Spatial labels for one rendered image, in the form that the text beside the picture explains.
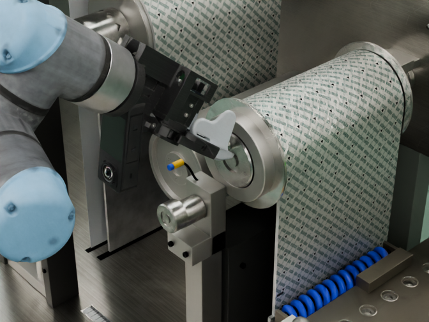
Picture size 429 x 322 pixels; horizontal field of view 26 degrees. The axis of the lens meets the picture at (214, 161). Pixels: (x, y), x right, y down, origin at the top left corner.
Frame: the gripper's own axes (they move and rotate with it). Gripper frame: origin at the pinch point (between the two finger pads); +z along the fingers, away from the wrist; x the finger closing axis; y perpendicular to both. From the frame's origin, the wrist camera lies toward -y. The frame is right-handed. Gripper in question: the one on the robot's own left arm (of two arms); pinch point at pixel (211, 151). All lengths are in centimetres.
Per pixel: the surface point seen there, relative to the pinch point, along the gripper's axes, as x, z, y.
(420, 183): -5.1, 41.3, 9.6
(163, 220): 3.7, 2.7, -10.8
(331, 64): 0.9, 14.5, 17.3
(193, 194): 3.7, 5.6, -6.3
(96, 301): 23.2, 21.1, -30.8
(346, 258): -6.9, 29.6, -5.0
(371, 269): -11.3, 29.4, -4.6
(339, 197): -6.9, 19.8, 2.2
